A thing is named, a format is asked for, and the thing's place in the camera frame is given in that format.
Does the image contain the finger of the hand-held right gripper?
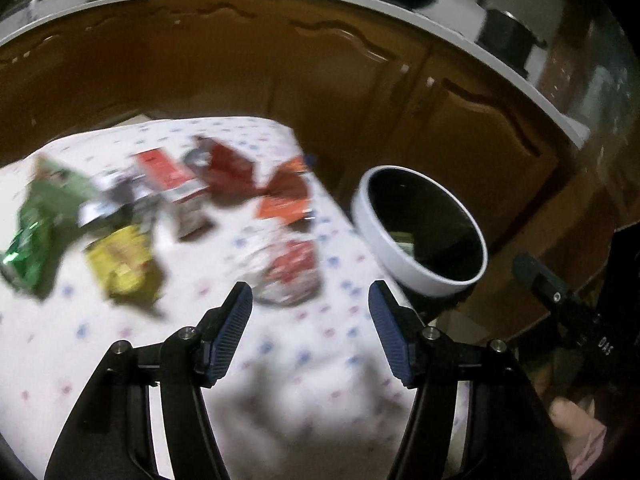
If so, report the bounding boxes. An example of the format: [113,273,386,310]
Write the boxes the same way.
[512,253,578,313]

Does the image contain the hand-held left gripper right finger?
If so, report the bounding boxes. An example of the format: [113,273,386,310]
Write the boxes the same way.
[368,280,573,480]

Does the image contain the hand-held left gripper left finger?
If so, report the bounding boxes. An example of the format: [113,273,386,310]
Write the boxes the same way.
[44,281,254,480]

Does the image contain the red and silver wrapper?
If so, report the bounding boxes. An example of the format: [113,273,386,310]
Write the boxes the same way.
[250,237,321,306]

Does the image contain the white round bin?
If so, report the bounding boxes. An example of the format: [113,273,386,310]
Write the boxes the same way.
[351,165,488,298]

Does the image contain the yellow snack packet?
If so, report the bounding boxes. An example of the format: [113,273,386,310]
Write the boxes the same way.
[84,224,166,311]

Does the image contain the orange red snack packet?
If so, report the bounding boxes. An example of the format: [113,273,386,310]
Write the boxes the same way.
[254,156,313,226]

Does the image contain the dark red snack packet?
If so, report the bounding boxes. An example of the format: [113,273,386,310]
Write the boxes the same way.
[185,135,261,208]

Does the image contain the red and white carton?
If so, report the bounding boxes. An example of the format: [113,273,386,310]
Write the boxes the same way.
[134,149,211,241]

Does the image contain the silver white snack packet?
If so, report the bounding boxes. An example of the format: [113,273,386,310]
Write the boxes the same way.
[77,167,151,231]

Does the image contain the green snack packet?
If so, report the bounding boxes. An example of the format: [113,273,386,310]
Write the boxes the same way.
[0,155,101,301]

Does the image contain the person's right hand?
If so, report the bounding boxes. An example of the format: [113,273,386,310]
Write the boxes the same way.
[549,397,608,480]

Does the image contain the floral white cloth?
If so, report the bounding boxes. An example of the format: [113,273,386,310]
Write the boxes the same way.
[0,116,471,480]

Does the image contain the black cooking pot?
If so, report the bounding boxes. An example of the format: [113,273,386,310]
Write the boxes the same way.
[475,0,548,78]

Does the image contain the brown wooden lower cabinets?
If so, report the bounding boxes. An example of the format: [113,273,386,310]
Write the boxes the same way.
[0,2,601,341]

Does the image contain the wooden door frame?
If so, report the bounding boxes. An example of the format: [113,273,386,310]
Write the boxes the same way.
[545,0,636,221]

